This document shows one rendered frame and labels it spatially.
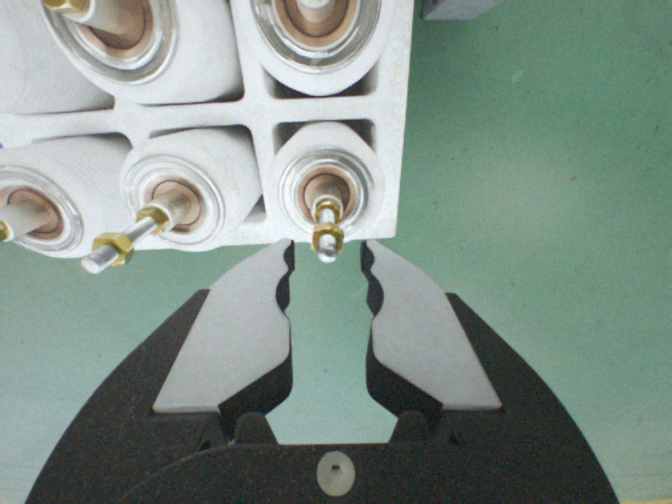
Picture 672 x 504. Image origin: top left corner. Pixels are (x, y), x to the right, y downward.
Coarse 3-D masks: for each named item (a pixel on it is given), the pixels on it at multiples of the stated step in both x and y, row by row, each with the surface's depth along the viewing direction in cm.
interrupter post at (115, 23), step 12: (84, 0) 12; (96, 0) 12; (108, 0) 13; (120, 0) 14; (84, 12) 12; (96, 12) 13; (108, 12) 13; (120, 12) 14; (96, 24) 13; (108, 24) 14; (120, 24) 14
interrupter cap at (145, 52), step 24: (144, 0) 14; (168, 0) 14; (72, 24) 14; (144, 24) 15; (168, 24) 15; (72, 48) 15; (96, 48) 15; (120, 48) 15; (144, 48) 15; (168, 48) 15; (96, 72) 16; (120, 72) 16; (144, 72) 16
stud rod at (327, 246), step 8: (320, 216) 16; (328, 216) 16; (320, 240) 13; (328, 240) 13; (320, 248) 13; (328, 248) 13; (336, 248) 13; (320, 256) 13; (328, 256) 13; (336, 256) 13
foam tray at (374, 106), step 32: (256, 64) 22; (384, 64) 22; (256, 96) 23; (288, 96) 33; (352, 96) 33; (384, 96) 23; (0, 128) 23; (32, 128) 23; (64, 128) 24; (96, 128) 24; (128, 128) 24; (160, 128) 24; (192, 128) 33; (256, 128) 24; (288, 128) 34; (352, 128) 35; (384, 128) 25; (384, 160) 26; (256, 224) 29; (384, 224) 30
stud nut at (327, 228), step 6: (324, 222) 14; (330, 222) 14; (318, 228) 14; (324, 228) 13; (330, 228) 13; (336, 228) 14; (312, 234) 14; (318, 234) 14; (324, 234) 14; (330, 234) 14; (336, 234) 14; (342, 234) 14; (312, 240) 14; (318, 240) 14; (336, 240) 14; (342, 240) 14; (312, 246) 14; (342, 246) 14
